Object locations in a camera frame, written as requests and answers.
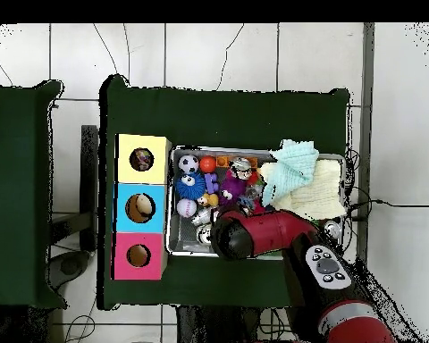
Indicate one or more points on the orange plastic toy block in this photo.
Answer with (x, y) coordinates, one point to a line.
(221, 161)

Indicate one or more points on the blue spiky toy with eyes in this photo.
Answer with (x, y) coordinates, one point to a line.
(190, 185)

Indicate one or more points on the dark green table cloth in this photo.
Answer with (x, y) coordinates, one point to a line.
(218, 118)

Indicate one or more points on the silver robot toy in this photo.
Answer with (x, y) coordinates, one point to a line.
(202, 216)

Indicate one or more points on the clear mesh bin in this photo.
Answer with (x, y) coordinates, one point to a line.
(186, 239)

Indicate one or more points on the green covered side table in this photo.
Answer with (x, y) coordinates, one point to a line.
(18, 196)

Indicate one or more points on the orange ball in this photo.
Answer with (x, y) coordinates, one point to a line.
(208, 164)

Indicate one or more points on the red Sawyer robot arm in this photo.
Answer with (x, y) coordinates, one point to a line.
(271, 228)

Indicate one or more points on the red white patterned cloth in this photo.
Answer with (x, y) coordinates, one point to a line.
(142, 159)

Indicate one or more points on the mint waffle cloth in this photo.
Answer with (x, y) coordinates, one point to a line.
(293, 164)

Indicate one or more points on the small soccer ball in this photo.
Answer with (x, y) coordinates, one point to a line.
(188, 163)

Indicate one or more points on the purple spiky ball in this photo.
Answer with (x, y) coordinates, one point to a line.
(232, 187)

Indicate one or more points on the cream waffle cloth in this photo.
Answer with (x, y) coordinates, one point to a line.
(318, 196)

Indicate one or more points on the crushed silver can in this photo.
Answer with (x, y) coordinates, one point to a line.
(241, 167)

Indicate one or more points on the wooden box with three holes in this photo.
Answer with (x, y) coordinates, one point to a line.
(143, 175)

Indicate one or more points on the small baseball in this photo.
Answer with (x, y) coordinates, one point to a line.
(186, 208)

